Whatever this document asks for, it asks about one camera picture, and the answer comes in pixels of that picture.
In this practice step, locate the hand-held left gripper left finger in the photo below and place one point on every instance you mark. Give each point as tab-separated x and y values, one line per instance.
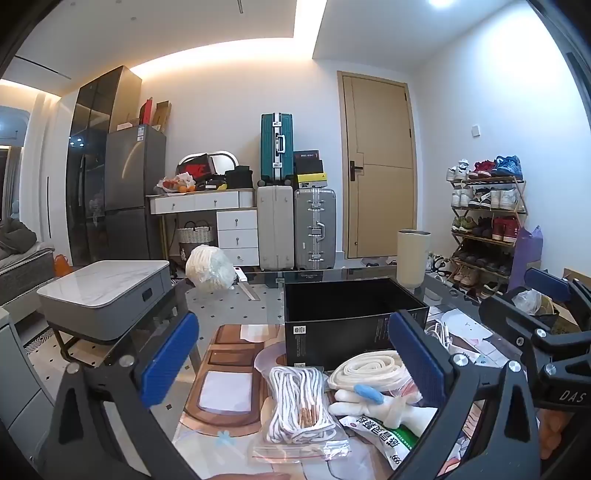
171	360

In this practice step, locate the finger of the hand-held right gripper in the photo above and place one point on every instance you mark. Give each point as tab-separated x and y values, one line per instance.
512	318
549	282

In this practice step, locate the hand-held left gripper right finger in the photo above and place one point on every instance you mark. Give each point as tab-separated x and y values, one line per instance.
415	362

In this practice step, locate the white printed mailer bag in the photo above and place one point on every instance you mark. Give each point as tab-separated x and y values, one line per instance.
461	323

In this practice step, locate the black cardboard box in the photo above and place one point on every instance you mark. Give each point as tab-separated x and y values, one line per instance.
332	332

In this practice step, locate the clear plastic bag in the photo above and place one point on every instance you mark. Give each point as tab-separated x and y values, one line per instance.
526	301

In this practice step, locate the purple bag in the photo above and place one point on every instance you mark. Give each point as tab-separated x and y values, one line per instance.
526	254

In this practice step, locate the brown cardboard box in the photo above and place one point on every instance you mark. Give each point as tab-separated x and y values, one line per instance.
564	318

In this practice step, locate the printed table mat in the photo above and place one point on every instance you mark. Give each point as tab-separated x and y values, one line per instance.
231	360

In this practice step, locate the green and white packet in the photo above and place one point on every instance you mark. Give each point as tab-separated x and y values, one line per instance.
374	431

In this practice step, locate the bamboo shoe rack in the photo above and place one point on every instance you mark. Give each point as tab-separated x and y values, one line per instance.
494	210

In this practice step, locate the white plastic bag bundle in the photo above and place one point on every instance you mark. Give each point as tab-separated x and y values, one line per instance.
210	270

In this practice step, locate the cream cylindrical bin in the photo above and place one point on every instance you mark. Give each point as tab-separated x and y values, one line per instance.
413	258

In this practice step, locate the grey coffee table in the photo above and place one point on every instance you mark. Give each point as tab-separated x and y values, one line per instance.
101	281

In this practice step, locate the white flat stick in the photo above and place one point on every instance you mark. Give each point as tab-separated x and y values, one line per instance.
244	284

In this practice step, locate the wicker basket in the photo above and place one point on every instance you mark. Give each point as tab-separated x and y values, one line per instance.
196	235

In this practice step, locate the orange bag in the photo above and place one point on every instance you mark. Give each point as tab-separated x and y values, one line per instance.
62	266

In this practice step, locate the white drawer desk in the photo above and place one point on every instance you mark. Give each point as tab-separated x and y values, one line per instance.
235	230

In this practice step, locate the beige suitcase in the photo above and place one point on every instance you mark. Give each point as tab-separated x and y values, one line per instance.
274	226

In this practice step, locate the silver suitcase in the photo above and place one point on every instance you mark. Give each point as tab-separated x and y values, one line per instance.
307	230

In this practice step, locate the grey sofa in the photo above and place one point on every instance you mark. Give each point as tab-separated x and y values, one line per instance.
23	272

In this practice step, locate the bag of oranges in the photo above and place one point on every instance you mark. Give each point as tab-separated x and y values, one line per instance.
178	184

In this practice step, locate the grey refrigerator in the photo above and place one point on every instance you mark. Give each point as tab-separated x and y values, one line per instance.
134	184

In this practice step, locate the red and black bag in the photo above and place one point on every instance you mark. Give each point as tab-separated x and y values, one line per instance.
198	168

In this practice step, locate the dark cloth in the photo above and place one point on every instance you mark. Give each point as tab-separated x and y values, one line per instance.
16	235

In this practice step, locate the wooden door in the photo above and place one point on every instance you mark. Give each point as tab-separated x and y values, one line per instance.
378	138

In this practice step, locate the stack of black boxes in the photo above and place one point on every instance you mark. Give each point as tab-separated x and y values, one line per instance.
308	161

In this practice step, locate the teal suitcase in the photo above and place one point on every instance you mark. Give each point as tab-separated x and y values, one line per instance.
270	147

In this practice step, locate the brown flat carton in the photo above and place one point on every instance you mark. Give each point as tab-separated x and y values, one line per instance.
161	115

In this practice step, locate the red flat box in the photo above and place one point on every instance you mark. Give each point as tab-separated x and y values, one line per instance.
147	110

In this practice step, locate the white curved frame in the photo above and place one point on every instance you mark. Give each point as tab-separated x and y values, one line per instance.
226	153

